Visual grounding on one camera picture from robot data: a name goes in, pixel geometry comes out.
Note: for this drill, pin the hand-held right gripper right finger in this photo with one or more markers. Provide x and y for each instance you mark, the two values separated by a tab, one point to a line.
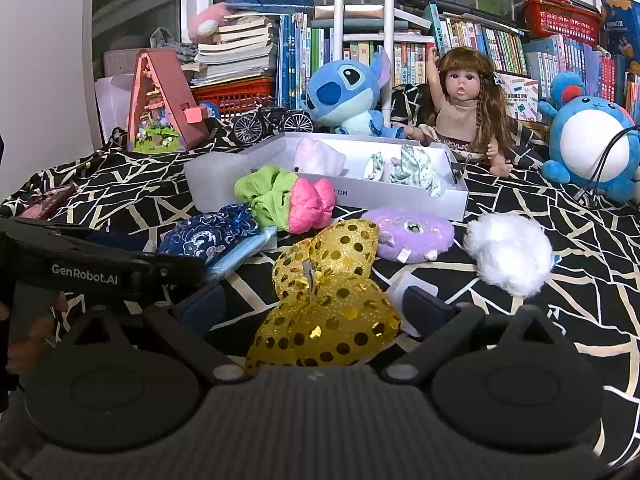
425	310

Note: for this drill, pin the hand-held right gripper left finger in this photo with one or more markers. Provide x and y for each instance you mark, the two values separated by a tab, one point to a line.
200	310

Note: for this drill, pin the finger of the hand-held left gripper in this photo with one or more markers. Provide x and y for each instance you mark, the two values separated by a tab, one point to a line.
175	269

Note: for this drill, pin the purple plush toy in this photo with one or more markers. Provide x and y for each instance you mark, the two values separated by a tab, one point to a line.
410	235

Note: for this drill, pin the white fluffy pompom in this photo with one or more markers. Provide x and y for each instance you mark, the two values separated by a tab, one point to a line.
505	252

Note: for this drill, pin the gold sequin bow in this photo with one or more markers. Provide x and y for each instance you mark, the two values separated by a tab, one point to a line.
325	310

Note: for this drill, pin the white cardboard box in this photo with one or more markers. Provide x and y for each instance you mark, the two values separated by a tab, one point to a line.
400	205

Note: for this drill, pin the person's left hand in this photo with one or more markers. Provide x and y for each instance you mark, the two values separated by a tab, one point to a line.
27	352

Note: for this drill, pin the blue brocade pouch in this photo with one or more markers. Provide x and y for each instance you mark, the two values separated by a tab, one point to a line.
210	232

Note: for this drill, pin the dark pink case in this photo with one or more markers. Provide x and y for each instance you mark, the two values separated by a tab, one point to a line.
45	202

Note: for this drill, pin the black binder clip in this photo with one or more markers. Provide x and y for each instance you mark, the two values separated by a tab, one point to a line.
459	172

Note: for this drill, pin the green plaid scrunchie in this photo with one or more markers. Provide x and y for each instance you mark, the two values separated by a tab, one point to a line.
417	167

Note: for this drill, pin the pink scrunchie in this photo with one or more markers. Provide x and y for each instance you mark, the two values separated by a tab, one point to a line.
310	205

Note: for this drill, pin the white floral scrunchie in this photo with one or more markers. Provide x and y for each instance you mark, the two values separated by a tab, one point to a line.
375	166

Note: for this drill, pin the small blue round toy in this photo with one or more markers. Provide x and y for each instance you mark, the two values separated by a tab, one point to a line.
210	109

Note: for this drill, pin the pink triangular house model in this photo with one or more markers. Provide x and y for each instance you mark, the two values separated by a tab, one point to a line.
170	105

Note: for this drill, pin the white paper bag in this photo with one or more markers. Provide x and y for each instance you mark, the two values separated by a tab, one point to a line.
114	102

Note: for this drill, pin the miniature black bicycle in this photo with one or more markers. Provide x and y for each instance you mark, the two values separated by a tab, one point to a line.
272	120

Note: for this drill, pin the red basket under books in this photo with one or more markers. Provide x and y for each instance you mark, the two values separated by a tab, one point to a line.
235	97

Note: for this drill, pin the pale pink fluffy cloth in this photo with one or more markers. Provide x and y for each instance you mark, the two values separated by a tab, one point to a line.
320	157

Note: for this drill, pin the brown-haired doll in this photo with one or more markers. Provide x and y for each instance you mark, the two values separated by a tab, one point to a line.
465	110

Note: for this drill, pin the grey cloth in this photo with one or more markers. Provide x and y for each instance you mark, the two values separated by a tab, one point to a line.
172	45

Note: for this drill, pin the stack of lying books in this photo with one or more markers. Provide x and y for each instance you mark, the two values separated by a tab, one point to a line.
235	52

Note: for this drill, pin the colourful printed white box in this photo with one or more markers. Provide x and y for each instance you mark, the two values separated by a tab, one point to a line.
520	97

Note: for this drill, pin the round blue white plush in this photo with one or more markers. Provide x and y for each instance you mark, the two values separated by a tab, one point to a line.
590	145

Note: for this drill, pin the blue alien plush toy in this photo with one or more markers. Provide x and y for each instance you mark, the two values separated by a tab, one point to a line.
340	90

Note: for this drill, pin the pink plush toy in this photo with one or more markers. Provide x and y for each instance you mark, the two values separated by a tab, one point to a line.
207	22

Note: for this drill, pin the row of upright books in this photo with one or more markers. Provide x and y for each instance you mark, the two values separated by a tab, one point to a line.
500	47

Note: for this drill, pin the white pole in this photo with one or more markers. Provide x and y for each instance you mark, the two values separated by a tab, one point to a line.
389	35
339	20

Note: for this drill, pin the red basket with white label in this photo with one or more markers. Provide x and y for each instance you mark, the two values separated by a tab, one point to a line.
560	20

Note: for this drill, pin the blue cartoon box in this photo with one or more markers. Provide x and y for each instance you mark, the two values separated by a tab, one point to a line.
620	27

